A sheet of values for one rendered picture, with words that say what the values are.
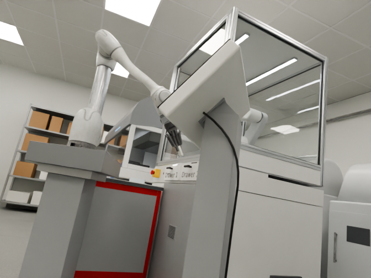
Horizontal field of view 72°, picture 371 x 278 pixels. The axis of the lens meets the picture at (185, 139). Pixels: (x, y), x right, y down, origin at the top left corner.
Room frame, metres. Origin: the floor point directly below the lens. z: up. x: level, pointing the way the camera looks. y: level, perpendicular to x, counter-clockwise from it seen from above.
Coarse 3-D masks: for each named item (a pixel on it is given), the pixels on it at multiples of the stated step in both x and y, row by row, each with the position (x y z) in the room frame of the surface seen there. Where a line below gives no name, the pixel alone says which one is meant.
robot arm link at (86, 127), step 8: (80, 112) 1.41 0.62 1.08; (88, 112) 1.41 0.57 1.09; (96, 112) 1.44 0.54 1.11; (80, 120) 1.39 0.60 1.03; (88, 120) 1.39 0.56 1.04; (96, 120) 1.42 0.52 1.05; (72, 128) 1.40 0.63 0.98; (80, 128) 1.38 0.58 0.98; (88, 128) 1.39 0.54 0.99; (96, 128) 1.43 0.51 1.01; (72, 136) 1.39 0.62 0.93; (80, 136) 1.38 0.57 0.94; (88, 136) 1.40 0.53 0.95; (96, 136) 1.44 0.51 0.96; (96, 144) 1.47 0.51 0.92
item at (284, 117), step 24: (240, 24) 1.49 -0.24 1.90; (264, 48) 1.59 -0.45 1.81; (288, 48) 1.68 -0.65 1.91; (264, 72) 1.60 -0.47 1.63; (288, 72) 1.68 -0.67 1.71; (312, 72) 1.79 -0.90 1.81; (264, 96) 1.60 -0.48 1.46; (288, 96) 1.69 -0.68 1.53; (312, 96) 1.79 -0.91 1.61; (240, 120) 1.53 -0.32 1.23; (264, 120) 1.61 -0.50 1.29; (288, 120) 1.70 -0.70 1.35; (312, 120) 1.80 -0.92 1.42; (264, 144) 1.62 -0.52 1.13; (288, 144) 1.70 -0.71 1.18; (312, 144) 1.80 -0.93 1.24
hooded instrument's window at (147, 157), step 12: (120, 132) 3.06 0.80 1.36; (144, 132) 2.67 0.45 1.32; (156, 132) 2.72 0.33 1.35; (108, 144) 3.83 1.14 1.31; (120, 144) 2.89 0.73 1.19; (132, 144) 2.63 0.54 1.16; (144, 144) 2.68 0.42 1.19; (156, 144) 2.73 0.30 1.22; (120, 156) 2.75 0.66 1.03; (132, 156) 2.64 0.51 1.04; (144, 156) 2.69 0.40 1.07; (156, 156) 2.74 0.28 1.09
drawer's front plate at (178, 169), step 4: (176, 168) 1.87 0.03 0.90; (180, 168) 1.81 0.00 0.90; (168, 172) 2.00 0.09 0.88; (172, 172) 1.93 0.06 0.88; (176, 172) 1.86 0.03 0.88; (180, 172) 1.81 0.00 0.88; (164, 176) 2.07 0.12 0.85; (168, 176) 1.98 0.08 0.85; (172, 176) 1.91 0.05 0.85; (180, 176) 1.82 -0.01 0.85
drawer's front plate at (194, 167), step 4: (184, 164) 1.75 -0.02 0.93; (188, 164) 1.69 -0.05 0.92; (192, 164) 1.64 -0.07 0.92; (196, 164) 1.59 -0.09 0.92; (184, 168) 1.74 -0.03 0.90; (188, 168) 1.68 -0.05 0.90; (192, 168) 1.63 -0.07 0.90; (196, 168) 1.58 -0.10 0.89; (184, 172) 1.73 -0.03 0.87; (188, 172) 1.68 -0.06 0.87; (192, 172) 1.63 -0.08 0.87; (196, 172) 1.58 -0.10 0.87; (192, 176) 1.62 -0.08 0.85; (196, 176) 1.57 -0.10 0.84; (184, 180) 1.74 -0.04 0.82; (188, 180) 1.68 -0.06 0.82; (192, 180) 1.63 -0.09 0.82
